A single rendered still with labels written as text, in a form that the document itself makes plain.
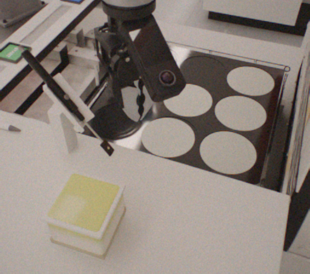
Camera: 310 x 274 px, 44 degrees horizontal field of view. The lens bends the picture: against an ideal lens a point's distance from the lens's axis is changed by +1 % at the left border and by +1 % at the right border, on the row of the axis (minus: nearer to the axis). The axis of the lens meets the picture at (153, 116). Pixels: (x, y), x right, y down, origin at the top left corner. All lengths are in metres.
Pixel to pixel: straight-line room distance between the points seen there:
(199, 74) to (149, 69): 0.38
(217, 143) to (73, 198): 0.32
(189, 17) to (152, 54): 2.38
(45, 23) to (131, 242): 0.59
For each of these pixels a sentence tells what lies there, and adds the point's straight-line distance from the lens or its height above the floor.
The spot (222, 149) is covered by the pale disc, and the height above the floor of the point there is 0.90.
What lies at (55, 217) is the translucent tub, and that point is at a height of 1.03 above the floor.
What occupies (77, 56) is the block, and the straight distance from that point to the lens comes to 0.90.
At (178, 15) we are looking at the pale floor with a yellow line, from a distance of 2.89.
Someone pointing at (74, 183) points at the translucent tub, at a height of 1.03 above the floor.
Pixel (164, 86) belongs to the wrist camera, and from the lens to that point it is 0.47.
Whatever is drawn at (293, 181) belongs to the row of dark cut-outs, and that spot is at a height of 0.97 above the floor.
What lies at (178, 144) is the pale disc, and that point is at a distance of 0.69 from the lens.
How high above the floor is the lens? 1.42
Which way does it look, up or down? 44 degrees down
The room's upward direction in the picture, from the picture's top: straight up
